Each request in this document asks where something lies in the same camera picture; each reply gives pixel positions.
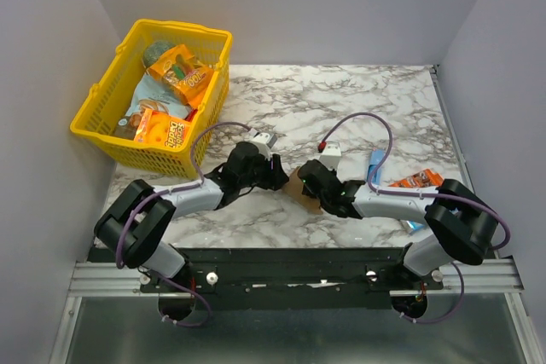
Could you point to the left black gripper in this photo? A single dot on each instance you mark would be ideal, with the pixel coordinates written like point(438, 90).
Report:
point(275, 178)

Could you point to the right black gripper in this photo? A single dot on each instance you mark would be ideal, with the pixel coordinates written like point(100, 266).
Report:
point(310, 174)

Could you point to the brown cardboard paper box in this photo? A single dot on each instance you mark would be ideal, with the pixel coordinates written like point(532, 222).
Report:
point(294, 190)

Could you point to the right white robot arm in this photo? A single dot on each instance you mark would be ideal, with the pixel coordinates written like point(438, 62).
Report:
point(462, 225)

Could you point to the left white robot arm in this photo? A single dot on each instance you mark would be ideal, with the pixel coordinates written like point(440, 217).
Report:
point(132, 228)

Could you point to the orange snack box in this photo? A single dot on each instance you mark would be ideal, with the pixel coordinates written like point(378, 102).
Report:
point(422, 179)

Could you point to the blue rectangular pack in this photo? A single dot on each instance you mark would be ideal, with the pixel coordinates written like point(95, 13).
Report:
point(375, 157)

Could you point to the teal white small packet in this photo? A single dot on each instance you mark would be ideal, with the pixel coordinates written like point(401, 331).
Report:
point(413, 227)

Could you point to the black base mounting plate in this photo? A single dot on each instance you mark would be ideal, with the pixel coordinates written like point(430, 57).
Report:
point(313, 278)

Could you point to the orange sponge daddy package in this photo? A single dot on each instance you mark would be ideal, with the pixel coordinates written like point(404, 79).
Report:
point(161, 130)

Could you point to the orange gummy candy bag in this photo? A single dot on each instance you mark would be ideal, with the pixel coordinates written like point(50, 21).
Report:
point(181, 71)

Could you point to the light blue snack bag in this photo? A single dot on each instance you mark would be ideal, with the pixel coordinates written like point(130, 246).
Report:
point(153, 95)

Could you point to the green round scouring pad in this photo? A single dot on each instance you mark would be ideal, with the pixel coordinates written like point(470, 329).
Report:
point(154, 51)

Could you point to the yellow plastic basket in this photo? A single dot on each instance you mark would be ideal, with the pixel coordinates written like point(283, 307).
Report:
point(111, 96)

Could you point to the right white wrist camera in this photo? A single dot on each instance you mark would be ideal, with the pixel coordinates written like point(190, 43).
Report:
point(330, 155)

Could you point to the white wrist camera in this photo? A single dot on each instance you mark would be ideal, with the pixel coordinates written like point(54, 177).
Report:
point(330, 155)
point(263, 141)

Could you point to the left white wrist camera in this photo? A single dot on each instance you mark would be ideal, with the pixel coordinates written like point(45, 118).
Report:
point(263, 141)

